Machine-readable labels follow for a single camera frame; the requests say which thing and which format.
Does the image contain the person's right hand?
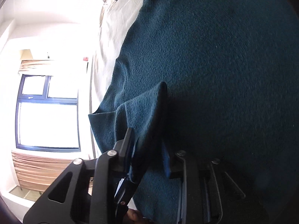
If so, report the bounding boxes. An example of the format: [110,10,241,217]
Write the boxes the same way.
[123,209,151,224]

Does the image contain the dark teal knit sweater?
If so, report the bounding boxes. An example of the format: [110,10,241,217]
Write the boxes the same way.
[89,0,298,223]

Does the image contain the beige bed sheet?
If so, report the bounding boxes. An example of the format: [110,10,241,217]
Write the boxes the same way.
[90,0,143,113]

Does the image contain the beige curtain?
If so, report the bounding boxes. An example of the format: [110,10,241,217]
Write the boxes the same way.
[11,152,94,192]

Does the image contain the dark framed window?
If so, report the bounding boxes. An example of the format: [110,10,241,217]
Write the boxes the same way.
[15,74,81,153]

